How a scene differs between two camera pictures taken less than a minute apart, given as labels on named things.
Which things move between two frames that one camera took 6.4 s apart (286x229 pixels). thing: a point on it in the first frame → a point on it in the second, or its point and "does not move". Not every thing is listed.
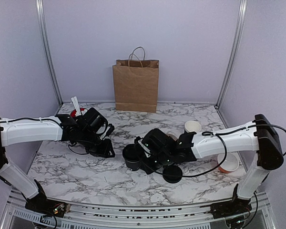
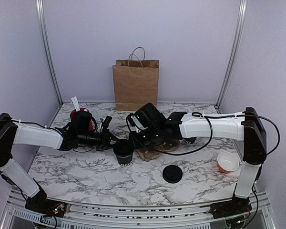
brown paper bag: [136, 83] does not move
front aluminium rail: [16, 216] does not move
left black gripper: [104, 151] → [105, 141]
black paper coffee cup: [132, 154] → [124, 149]
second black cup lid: [172, 174] does not move
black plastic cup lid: [132, 152] → [123, 148]
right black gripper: [148, 168] → [135, 142]
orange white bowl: [230, 162] does not move
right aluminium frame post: [232, 61] does not move
